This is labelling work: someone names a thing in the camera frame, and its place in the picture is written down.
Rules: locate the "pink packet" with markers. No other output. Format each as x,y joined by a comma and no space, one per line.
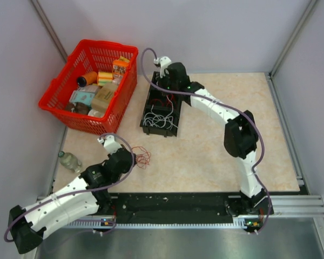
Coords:
93,88

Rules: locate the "orange bottle black cap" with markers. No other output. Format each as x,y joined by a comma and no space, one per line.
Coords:
87,79

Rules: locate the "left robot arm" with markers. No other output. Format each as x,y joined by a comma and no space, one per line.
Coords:
87,194

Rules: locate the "red plastic basket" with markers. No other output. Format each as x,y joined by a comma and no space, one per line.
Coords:
88,56

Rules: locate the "orange snack box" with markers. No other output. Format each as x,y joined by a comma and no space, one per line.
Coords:
119,67

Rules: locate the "teal packet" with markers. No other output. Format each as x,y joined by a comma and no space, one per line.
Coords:
82,97

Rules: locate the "brown cardboard box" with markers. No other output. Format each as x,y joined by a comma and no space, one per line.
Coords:
102,99

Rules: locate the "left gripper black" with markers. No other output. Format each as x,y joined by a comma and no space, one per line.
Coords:
129,165

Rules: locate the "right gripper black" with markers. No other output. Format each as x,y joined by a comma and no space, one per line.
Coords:
160,81

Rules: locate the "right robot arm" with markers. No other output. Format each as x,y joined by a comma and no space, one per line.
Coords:
240,132

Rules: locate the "dark brown round item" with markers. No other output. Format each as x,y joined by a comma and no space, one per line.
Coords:
79,108

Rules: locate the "black three-compartment tray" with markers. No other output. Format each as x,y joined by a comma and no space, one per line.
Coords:
161,113

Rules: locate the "yellow green sponge pack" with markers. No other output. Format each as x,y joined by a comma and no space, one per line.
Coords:
104,78

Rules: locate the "white cup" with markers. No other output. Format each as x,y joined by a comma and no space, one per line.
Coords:
95,113

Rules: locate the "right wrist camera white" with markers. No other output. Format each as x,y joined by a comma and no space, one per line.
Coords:
162,63

